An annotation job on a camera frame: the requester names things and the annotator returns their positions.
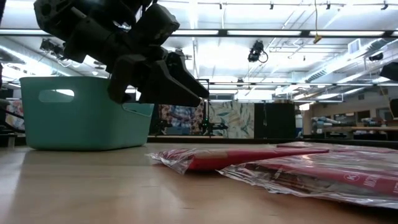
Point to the leaf-patterned panel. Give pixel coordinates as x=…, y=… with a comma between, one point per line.
x=233, y=119

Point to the red popcorn bag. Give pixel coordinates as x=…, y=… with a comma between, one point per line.
x=326, y=180
x=248, y=157
x=335, y=147

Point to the patterned cloth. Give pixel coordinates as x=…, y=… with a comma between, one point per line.
x=14, y=113

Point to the black monitor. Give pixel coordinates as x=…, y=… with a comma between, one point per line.
x=394, y=108

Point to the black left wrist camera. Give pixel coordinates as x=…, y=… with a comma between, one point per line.
x=155, y=25

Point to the black background robot stand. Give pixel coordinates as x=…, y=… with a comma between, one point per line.
x=211, y=126

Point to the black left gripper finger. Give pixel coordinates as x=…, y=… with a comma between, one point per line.
x=189, y=77
x=168, y=90

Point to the white ceiling air vent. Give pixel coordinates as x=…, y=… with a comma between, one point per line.
x=354, y=46

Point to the black ceiling-hung camera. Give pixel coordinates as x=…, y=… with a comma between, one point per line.
x=256, y=51

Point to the black aluminium table frame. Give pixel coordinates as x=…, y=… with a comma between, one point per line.
x=248, y=140

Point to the black cabinet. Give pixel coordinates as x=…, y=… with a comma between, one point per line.
x=275, y=119

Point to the teal plastic basket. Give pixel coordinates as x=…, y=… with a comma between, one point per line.
x=84, y=121

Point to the fabric rolls on shelf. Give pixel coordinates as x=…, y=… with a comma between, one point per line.
x=325, y=122

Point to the yellow hanging tag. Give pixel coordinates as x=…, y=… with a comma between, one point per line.
x=317, y=38

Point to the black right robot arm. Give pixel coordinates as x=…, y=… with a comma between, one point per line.
x=390, y=71

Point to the black ceiling-hung device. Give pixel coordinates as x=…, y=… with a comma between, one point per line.
x=53, y=48

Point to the floral-patterned panel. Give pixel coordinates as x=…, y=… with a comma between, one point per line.
x=180, y=116

